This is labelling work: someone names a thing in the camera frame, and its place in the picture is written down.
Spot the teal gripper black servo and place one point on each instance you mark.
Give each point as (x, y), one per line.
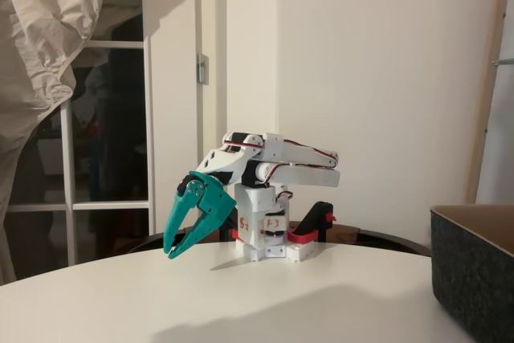
(214, 203)

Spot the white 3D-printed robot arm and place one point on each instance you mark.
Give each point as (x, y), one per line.
(305, 176)

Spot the dark grey felt box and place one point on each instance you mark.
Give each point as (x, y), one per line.
(470, 270)

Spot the black clamp with red pad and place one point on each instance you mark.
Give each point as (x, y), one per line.
(229, 228)
(315, 214)

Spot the white framed glass door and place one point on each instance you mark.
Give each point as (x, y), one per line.
(172, 138)

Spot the metal door hinge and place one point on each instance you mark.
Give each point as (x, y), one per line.
(202, 70)

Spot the beige crumpled curtain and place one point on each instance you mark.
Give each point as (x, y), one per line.
(32, 37)

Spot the metal rod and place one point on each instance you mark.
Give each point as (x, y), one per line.
(504, 62)

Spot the wooden frame translucent screen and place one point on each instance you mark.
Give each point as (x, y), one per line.
(489, 78)

